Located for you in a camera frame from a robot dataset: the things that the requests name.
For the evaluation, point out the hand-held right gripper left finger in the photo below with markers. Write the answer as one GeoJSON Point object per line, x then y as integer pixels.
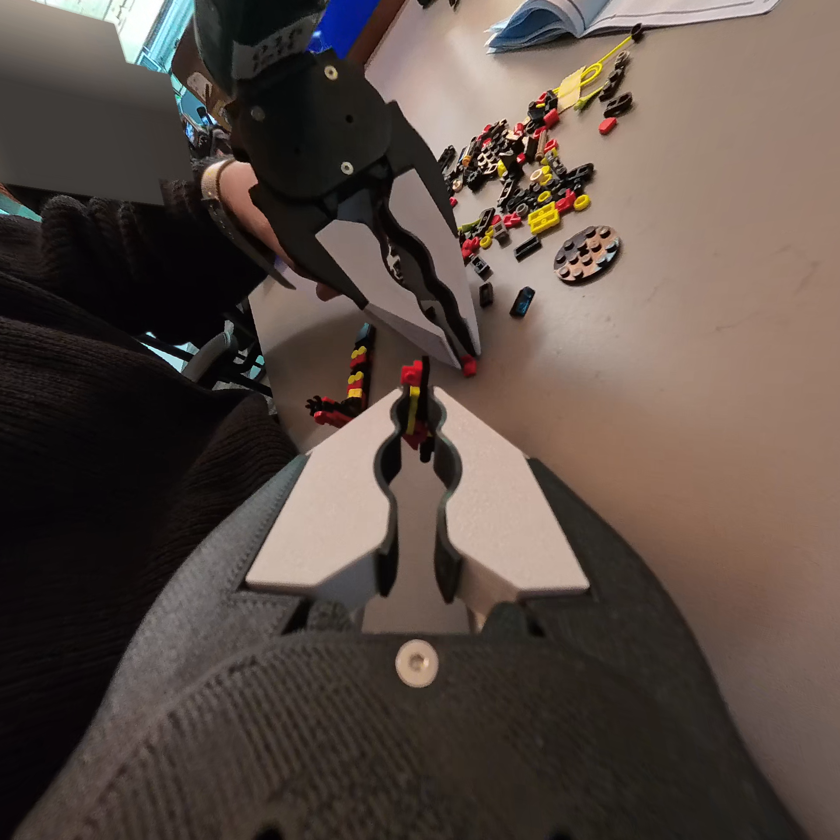
{"type": "Point", "coordinates": [334, 518]}

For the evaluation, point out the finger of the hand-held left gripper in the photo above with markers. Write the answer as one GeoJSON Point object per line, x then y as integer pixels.
{"type": "Point", "coordinates": [374, 275]}
{"type": "Point", "coordinates": [439, 249]}

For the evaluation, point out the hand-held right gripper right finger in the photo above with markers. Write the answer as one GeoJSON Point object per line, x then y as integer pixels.
{"type": "Point", "coordinates": [512, 525]}

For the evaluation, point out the long black red yellow lego model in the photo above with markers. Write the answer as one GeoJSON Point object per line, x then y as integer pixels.
{"type": "Point", "coordinates": [358, 374]}

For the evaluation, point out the small red square lego tile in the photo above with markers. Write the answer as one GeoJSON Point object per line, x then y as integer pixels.
{"type": "Point", "coordinates": [468, 365]}

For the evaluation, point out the small black red yellow lego assembly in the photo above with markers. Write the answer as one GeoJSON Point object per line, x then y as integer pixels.
{"type": "Point", "coordinates": [417, 407]}

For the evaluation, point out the person's left forearm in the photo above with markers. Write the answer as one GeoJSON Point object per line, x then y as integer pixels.
{"type": "Point", "coordinates": [131, 256]}

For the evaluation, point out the black rectangular lego plate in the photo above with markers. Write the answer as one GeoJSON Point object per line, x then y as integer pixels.
{"type": "Point", "coordinates": [527, 246]}

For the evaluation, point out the pile of loose lego pieces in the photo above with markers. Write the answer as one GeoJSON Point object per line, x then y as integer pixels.
{"type": "Point", "coordinates": [525, 177]}

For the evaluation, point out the black round lego plate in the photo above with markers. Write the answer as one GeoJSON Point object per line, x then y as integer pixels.
{"type": "Point", "coordinates": [587, 256]}

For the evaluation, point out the lego instruction booklet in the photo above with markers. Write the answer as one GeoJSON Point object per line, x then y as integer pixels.
{"type": "Point", "coordinates": [590, 19]}

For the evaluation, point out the person's left hand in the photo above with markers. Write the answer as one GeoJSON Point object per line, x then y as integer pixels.
{"type": "Point", "coordinates": [256, 216]}

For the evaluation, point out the blue plastic storage bin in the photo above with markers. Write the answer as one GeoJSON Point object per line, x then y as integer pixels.
{"type": "Point", "coordinates": [334, 26]}

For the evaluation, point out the person's black knit sweater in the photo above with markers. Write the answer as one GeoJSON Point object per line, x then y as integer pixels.
{"type": "Point", "coordinates": [98, 492]}

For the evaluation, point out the metal chair frame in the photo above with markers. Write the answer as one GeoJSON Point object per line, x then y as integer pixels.
{"type": "Point", "coordinates": [216, 354]}

